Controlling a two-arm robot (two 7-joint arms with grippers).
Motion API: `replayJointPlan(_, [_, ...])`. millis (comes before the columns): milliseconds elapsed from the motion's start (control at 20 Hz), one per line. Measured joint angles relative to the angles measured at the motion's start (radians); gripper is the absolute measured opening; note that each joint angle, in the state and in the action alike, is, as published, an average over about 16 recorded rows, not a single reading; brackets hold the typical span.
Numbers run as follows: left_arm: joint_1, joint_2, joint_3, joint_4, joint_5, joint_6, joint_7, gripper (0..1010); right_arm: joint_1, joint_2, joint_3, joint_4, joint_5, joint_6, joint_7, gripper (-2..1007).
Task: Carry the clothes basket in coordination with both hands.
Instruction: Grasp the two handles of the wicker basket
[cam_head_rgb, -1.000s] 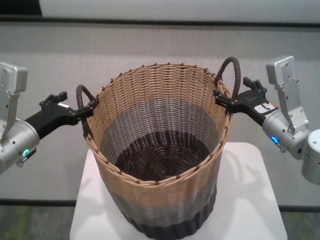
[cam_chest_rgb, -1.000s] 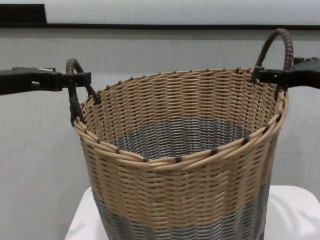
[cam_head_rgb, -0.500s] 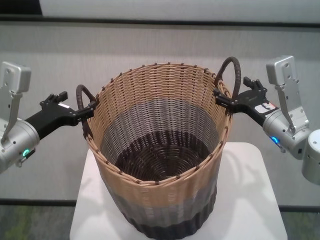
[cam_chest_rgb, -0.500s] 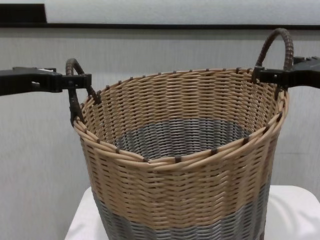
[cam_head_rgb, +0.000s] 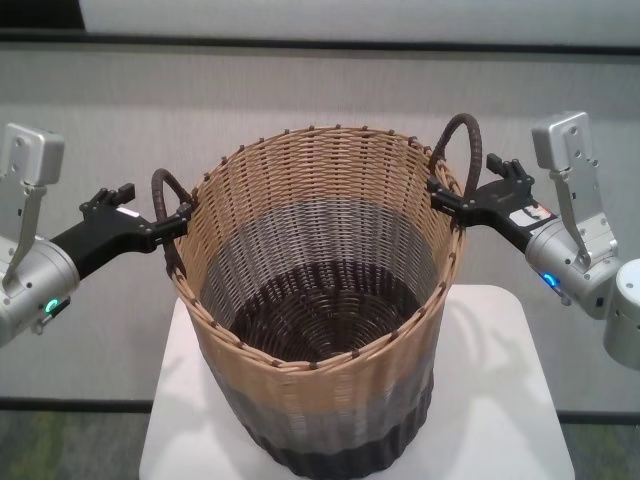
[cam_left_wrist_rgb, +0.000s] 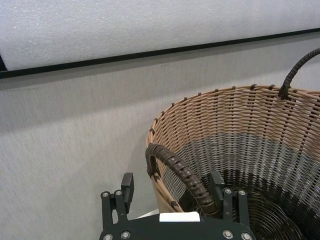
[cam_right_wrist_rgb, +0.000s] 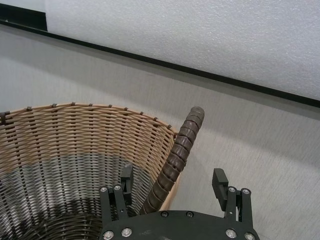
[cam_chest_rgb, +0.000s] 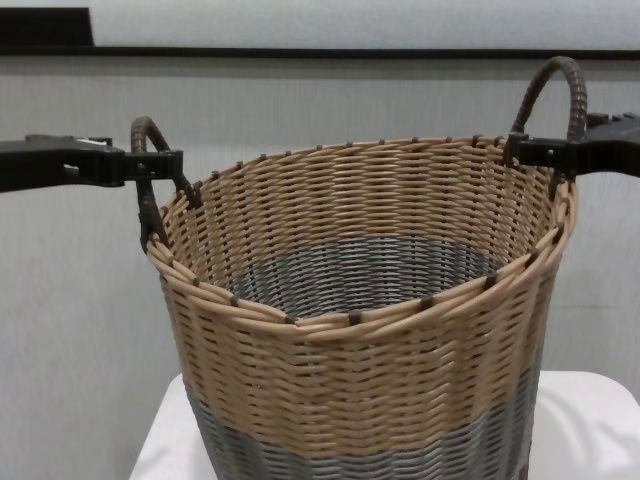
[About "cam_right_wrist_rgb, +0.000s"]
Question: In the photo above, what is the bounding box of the black wall baseboard strip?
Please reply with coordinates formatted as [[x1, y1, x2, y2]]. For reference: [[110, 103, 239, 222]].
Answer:
[[0, 4, 320, 109]]

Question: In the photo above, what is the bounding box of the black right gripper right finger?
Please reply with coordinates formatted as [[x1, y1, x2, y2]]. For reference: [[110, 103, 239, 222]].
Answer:
[[211, 168, 254, 225]]

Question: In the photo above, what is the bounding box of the tan grey brown woven basket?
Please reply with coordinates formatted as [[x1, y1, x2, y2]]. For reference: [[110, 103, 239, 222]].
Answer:
[[0, 101, 206, 240]]

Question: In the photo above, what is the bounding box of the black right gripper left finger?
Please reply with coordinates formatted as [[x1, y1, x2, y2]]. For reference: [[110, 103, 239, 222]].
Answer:
[[99, 163, 137, 226]]

